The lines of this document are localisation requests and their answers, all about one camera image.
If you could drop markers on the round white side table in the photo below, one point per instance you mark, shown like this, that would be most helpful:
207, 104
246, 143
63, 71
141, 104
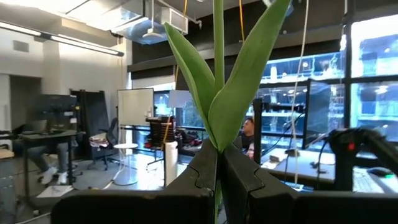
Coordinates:
126, 145

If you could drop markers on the grey desk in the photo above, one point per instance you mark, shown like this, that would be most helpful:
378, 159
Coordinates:
298, 165

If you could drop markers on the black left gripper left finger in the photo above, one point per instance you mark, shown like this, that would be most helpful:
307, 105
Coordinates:
133, 207

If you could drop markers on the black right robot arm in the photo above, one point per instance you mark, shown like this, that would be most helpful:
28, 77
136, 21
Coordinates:
345, 155

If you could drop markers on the grey ceiling unit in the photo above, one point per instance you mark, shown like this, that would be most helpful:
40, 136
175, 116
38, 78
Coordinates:
177, 20

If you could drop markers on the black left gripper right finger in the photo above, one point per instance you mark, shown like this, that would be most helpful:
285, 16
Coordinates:
280, 208

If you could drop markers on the white hanging ceiling fixture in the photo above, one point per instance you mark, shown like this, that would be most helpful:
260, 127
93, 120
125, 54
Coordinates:
152, 33

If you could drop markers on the black vertical post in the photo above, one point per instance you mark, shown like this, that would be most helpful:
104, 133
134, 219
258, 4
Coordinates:
258, 130

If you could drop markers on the pink tulip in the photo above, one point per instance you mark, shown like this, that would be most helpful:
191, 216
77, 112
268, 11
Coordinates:
230, 109

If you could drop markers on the whiteboard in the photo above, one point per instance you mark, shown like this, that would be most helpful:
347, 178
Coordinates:
135, 107

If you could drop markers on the black monitor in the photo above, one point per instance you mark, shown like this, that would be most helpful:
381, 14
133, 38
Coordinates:
323, 115

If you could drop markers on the long ceiling light strip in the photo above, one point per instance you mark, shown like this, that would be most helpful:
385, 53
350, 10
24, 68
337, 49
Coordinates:
77, 43

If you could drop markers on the black computer mouse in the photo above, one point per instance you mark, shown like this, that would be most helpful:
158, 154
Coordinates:
379, 172

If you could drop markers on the black office chair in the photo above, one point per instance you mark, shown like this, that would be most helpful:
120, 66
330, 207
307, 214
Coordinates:
109, 137

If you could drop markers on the white paper sheet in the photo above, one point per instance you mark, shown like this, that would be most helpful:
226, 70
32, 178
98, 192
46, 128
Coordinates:
54, 191

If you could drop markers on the person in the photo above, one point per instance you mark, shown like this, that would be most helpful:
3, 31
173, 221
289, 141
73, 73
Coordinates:
62, 155
247, 127

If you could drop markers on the black equipment rack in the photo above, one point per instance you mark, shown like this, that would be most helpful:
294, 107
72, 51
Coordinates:
157, 130

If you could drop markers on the grey wall vent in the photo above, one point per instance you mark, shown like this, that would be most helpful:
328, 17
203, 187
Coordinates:
21, 46

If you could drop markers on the black panel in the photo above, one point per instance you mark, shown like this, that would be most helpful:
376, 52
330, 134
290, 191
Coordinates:
93, 109

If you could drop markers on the dark office desk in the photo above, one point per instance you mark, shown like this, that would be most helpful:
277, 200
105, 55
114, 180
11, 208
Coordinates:
53, 136

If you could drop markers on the black cabinet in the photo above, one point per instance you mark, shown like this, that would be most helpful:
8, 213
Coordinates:
56, 104

